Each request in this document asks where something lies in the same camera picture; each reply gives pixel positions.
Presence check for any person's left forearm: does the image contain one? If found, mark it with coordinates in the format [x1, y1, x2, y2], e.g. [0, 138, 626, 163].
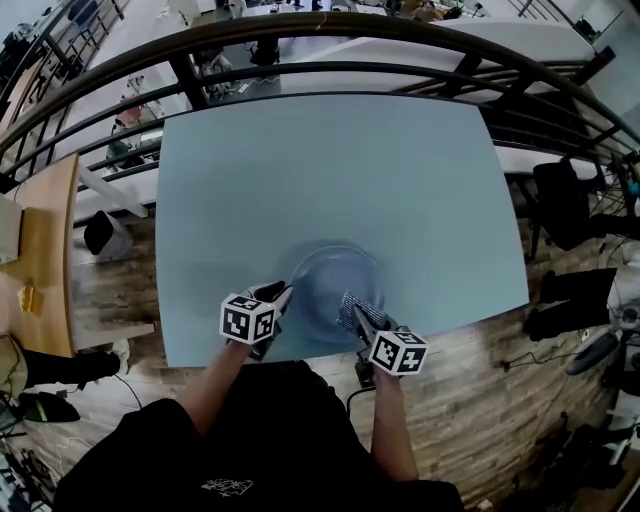
[177, 342, 251, 437]

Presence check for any black office chair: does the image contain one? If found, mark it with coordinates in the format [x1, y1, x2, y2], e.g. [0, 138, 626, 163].
[530, 157, 609, 261]

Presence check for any grey bin with black bag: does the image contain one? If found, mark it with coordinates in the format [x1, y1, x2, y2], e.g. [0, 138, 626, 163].
[83, 209, 134, 260]

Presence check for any black cable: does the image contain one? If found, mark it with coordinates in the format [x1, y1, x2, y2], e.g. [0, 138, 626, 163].
[346, 387, 369, 417]

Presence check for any white box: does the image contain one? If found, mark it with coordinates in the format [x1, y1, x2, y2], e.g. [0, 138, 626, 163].
[0, 192, 25, 266]

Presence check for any tripod with equipment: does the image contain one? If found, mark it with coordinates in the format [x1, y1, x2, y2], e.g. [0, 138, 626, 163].
[597, 149, 640, 221]

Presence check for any black curved metal railing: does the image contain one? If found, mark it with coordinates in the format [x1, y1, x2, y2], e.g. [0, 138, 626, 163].
[0, 12, 640, 194]

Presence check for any yellow sponge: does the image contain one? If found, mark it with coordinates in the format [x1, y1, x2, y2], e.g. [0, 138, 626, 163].
[16, 285, 45, 315]

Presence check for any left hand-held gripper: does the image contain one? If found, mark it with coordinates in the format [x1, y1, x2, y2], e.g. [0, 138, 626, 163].
[219, 281, 294, 361]

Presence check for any wooden side table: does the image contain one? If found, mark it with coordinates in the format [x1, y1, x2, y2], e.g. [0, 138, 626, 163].
[0, 152, 157, 359]

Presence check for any large pale blue plate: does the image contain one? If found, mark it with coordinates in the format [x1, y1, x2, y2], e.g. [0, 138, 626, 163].
[288, 244, 387, 344]

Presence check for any person's right forearm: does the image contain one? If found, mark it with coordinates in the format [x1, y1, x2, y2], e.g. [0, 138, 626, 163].
[372, 372, 420, 482]

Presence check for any person's black clothing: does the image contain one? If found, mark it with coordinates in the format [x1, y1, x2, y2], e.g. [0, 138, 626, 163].
[52, 359, 466, 512]

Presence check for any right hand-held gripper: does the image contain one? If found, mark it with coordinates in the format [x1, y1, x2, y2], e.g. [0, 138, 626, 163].
[351, 307, 429, 387]

